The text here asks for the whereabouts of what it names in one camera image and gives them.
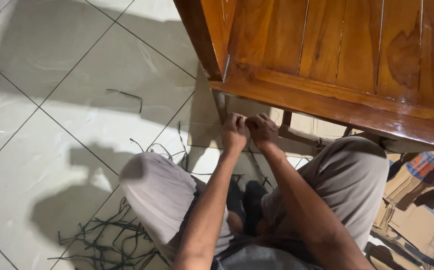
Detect heap of torn cardboard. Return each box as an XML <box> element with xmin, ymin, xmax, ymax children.
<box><xmin>363</xmin><ymin>150</ymin><xmax>434</xmax><ymax>270</ymax></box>

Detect person's right hand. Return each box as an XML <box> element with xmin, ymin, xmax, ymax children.
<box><xmin>245</xmin><ymin>113</ymin><xmax>280</xmax><ymax>152</ymax></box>

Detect person's black sandals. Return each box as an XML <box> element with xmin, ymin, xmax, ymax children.
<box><xmin>226</xmin><ymin>179</ymin><xmax>269</xmax><ymax>237</ymax></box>

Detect black packing strap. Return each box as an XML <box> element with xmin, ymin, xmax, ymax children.
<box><xmin>247</xmin><ymin>140</ymin><xmax>275</xmax><ymax>189</ymax></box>

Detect brown wooden table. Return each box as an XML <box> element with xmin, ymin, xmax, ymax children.
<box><xmin>173</xmin><ymin>0</ymin><xmax>434</xmax><ymax>152</ymax></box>

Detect heap of black plastic straps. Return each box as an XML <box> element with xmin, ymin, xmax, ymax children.
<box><xmin>47</xmin><ymin>198</ymin><xmax>165</xmax><ymax>270</ymax></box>

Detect black plastic strap piece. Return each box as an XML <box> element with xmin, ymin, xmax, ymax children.
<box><xmin>105</xmin><ymin>88</ymin><xmax>143</xmax><ymax>114</ymax></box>

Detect person's left hand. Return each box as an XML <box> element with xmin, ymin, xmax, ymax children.
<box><xmin>221</xmin><ymin>113</ymin><xmax>248</xmax><ymax>153</ymax></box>

